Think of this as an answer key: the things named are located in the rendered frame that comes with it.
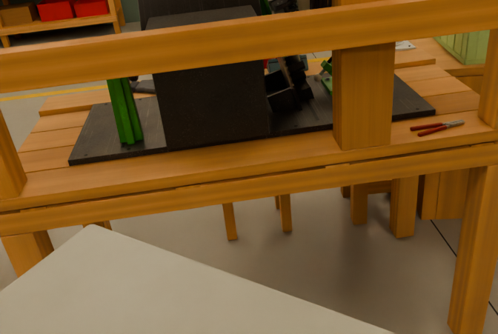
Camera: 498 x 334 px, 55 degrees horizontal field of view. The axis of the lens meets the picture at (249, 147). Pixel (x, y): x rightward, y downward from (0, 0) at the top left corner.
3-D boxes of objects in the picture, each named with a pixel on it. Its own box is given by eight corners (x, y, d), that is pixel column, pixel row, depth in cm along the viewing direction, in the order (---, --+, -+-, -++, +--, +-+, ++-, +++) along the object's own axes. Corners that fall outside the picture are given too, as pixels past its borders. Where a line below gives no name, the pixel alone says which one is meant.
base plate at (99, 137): (94, 109, 175) (93, 104, 174) (384, 69, 181) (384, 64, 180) (69, 166, 138) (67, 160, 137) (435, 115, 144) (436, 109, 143)
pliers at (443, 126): (419, 138, 133) (419, 134, 132) (409, 129, 137) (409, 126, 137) (468, 127, 136) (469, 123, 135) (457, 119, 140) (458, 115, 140)
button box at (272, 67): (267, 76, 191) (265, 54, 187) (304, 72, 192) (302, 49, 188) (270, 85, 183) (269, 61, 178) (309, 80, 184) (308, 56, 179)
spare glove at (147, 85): (125, 96, 178) (124, 89, 177) (133, 85, 187) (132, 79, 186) (177, 92, 176) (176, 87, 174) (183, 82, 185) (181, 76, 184)
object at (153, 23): (169, 122, 153) (148, 16, 137) (262, 109, 155) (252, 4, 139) (167, 149, 137) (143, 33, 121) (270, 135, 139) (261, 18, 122)
